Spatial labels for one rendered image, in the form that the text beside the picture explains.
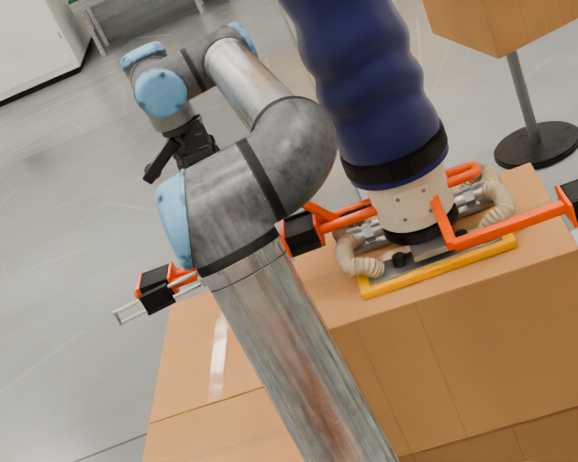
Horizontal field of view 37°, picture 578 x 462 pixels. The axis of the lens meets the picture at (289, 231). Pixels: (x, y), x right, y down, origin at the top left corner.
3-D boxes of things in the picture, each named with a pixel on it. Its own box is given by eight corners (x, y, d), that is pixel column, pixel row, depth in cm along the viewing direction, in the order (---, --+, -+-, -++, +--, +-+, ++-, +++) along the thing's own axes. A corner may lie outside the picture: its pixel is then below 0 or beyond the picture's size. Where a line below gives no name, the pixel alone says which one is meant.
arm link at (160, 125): (143, 119, 172) (149, 102, 181) (154, 140, 175) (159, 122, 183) (184, 104, 171) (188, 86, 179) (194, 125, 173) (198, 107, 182)
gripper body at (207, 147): (221, 172, 179) (196, 122, 174) (183, 186, 181) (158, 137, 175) (223, 157, 186) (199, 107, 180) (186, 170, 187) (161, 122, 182)
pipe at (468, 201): (483, 176, 201) (477, 155, 198) (512, 228, 179) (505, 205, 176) (345, 226, 206) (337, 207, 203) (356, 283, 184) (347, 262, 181)
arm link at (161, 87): (183, 56, 155) (173, 41, 166) (126, 86, 155) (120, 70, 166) (206, 101, 159) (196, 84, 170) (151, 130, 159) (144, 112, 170)
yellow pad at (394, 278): (506, 224, 187) (500, 204, 185) (518, 247, 179) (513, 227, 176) (358, 277, 193) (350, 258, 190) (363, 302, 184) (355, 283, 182)
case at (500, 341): (568, 292, 224) (530, 161, 206) (619, 395, 189) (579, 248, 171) (348, 360, 235) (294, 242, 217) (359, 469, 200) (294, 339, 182)
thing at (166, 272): (181, 277, 201) (172, 260, 199) (179, 294, 195) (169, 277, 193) (149, 289, 203) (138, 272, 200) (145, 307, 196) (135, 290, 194)
